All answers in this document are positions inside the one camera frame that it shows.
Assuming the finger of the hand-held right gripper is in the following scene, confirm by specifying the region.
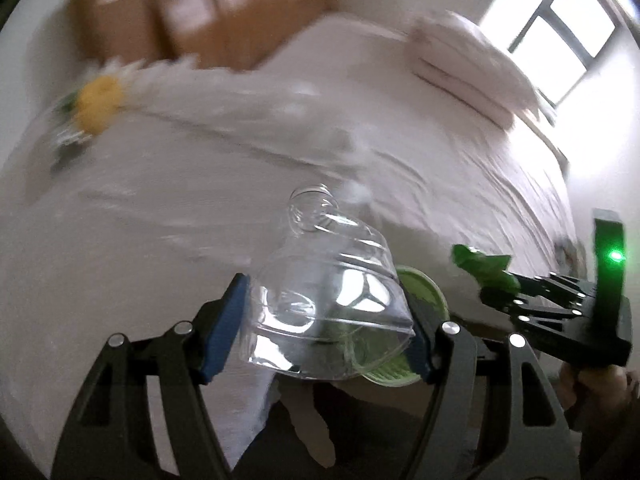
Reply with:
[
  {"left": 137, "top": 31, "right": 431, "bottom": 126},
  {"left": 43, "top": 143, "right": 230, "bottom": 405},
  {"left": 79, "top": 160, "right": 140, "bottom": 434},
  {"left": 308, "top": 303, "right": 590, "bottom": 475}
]
[
  {"left": 477, "top": 287, "right": 593, "bottom": 335},
  {"left": 502, "top": 271, "right": 597, "bottom": 297}
]

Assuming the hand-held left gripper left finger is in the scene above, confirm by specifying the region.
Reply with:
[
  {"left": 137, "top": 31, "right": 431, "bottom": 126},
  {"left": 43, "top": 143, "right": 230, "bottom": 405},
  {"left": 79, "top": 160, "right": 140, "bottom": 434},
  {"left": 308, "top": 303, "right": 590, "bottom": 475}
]
[{"left": 50, "top": 273, "right": 250, "bottom": 480}]

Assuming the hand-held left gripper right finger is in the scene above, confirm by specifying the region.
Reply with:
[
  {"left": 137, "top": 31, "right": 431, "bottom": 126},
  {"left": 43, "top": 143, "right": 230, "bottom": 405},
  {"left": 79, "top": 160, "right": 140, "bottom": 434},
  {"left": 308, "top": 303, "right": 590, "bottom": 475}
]
[{"left": 400, "top": 292, "right": 585, "bottom": 480}]

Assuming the green plastic bin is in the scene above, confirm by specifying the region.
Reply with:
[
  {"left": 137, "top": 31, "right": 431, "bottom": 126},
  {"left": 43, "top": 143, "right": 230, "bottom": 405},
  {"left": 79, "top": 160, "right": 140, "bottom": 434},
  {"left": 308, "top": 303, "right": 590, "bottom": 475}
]
[{"left": 345, "top": 265, "right": 451, "bottom": 387}]

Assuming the crushed clear plastic bottle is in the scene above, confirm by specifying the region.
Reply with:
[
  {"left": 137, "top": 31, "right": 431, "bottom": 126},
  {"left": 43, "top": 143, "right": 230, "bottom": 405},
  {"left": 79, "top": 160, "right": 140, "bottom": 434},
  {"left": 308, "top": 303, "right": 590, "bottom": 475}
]
[{"left": 239, "top": 185, "right": 417, "bottom": 382}]

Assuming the person's right hand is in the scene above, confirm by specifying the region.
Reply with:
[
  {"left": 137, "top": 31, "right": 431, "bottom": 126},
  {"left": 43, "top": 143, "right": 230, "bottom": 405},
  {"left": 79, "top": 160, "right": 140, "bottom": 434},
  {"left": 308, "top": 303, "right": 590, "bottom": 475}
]
[{"left": 557, "top": 364, "right": 640, "bottom": 433}]

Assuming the bed with pale sheet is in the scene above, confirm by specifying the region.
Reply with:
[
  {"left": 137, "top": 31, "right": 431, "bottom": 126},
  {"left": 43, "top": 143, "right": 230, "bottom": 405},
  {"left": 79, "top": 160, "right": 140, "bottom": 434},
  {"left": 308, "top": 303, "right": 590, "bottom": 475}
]
[{"left": 235, "top": 14, "right": 588, "bottom": 391}]

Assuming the white lace cloth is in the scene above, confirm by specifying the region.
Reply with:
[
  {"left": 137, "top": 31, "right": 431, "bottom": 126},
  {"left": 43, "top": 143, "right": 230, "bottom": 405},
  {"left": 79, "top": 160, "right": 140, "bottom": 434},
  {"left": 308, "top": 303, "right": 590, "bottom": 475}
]
[{"left": 0, "top": 56, "right": 373, "bottom": 466}]

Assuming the white pillow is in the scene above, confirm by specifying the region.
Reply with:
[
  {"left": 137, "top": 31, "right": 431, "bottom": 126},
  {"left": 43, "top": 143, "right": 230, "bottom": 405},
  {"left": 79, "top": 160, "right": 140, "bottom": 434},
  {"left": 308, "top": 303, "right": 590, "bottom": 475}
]
[{"left": 406, "top": 11, "right": 545, "bottom": 127}]

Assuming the yellow plastic cup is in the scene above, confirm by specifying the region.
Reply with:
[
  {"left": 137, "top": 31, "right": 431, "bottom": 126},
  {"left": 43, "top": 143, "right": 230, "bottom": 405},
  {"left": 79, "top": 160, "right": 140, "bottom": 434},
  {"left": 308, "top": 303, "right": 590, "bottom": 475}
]
[{"left": 72, "top": 75, "right": 127, "bottom": 136}]

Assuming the window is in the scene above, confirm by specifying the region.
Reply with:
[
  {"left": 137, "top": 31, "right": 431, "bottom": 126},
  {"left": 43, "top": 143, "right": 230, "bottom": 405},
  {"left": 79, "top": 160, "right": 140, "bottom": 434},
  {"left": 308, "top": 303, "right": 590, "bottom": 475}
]
[{"left": 479, "top": 0, "right": 628, "bottom": 107}]

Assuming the brown wooden headboard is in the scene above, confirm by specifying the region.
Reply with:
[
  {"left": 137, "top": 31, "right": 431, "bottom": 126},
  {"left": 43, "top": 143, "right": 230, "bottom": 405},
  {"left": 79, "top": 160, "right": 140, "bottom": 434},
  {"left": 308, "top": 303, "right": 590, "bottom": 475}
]
[{"left": 67, "top": 0, "right": 337, "bottom": 72}]

